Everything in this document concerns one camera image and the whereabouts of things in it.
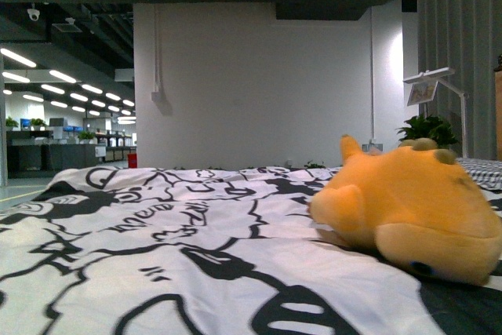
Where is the checkered grey pillow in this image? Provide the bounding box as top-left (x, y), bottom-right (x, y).
top-left (457, 158), bottom-right (502, 191)

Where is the white desk lamp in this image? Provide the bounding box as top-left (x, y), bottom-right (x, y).
top-left (402, 67), bottom-right (468, 158)

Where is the black and white bedsheet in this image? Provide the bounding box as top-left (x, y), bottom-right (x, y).
top-left (1, 167), bottom-right (501, 334)

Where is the small framed picture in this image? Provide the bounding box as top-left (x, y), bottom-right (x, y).
top-left (407, 81), bottom-right (437, 106)

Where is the grey curtain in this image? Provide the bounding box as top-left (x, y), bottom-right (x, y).
top-left (417, 0), bottom-right (501, 159)

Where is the green potted plant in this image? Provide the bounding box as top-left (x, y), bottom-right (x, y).
top-left (398, 115), bottom-right (459, 147)

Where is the red bin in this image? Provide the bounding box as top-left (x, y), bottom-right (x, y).
top-left (127, 153), bottom-right (137, 169)

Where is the orange plush dinosaur toy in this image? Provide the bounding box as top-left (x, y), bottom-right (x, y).
top-left (309, 135), bottom-right (501, 286)

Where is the white security camera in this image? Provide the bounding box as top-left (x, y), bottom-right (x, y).
top-left (27, 8), bottom-right (40, 21)

